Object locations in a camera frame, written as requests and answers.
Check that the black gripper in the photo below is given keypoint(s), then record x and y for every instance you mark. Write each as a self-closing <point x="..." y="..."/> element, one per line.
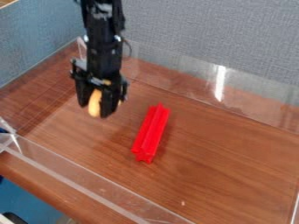
<point x="88" y="81"/>

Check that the yellow toy corn cob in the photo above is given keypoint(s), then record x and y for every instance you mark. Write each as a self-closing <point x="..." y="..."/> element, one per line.
<point x="93" y="103"/>

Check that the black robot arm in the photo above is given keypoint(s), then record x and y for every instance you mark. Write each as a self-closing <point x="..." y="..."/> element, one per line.
<point x="104" y="22"/>

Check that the red star-shaped plastic block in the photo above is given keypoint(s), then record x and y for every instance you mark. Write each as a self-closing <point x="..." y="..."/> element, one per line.
<point x="150" y="133"/>

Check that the clear acrylic corner bracket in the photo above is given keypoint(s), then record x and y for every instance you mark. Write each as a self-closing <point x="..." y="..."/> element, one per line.
<point x="83" y="48"/>

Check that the clear acrylic left bracket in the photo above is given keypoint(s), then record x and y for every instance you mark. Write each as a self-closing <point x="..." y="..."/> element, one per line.
<point x="8" y="137"/>

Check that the clear acrylic front wall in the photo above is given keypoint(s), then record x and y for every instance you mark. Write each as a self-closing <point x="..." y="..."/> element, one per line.
<point x="105" y="192"/>

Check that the clear acrylic wall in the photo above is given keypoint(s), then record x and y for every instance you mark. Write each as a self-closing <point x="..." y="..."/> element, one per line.
<point x="243" y="93"/>
<point x="105" y="192"/>

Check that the clear acrylic back wall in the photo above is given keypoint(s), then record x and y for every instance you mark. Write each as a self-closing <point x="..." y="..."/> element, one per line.
<point x="243" y="93"/>

